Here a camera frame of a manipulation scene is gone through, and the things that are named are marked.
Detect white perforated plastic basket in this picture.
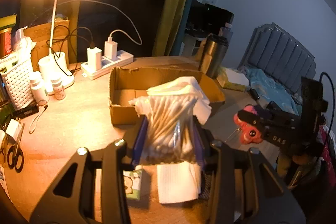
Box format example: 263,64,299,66
1,57,35,110

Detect red tin can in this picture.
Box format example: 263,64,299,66
0,27,12,58

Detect white charger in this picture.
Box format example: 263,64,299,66
87,44,102,72
104,36,117,61

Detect clear plastic water bottle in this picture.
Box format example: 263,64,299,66
219,23,233,43

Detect open cardboard box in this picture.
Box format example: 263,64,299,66
109,67,226,126

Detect orange label small bottle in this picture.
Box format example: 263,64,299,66
51,78,66,100

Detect white charging cable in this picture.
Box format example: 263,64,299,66
34,0,143,46

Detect small cartoon tissue pack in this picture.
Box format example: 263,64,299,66
123,165,143,201

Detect bag of cotton swabs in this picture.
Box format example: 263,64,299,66
129,95,197,165

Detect black cable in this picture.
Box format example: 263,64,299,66
45,24,96,77

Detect black scissors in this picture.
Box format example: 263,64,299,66
7,132,24,173

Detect white power strip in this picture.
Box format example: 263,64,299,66
81,50,134,80

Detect white towel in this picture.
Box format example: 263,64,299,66
157,161,201,204

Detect yellow curtain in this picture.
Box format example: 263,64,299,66
152,0,186,56

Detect black monitor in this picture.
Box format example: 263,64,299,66
185,1,234,38

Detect white charger left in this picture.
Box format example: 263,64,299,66
87,44,102,72

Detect black car key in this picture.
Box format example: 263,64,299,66
248,88,260,101

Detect white cloth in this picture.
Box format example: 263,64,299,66
146,76,213,125

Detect brown cardboard box behind lamp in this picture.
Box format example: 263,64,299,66
23,20,70,71

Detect stainless steel tumbler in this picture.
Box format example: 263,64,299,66
199,34,228,78

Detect blue patterned bedding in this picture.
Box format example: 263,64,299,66
240,66,299,115

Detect pink plush toy keychain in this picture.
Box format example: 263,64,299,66
234,113,263,144

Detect grey padded headboard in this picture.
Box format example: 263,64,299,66
239,23,316,95

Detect small white pill bottle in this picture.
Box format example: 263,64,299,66
29,71,49,106

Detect grey dotted glove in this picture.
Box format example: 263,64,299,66
199,171,212,200

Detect yellow tissue pack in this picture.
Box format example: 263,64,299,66
217,67,249,92

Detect white charger right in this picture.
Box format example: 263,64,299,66
104,36,117,61

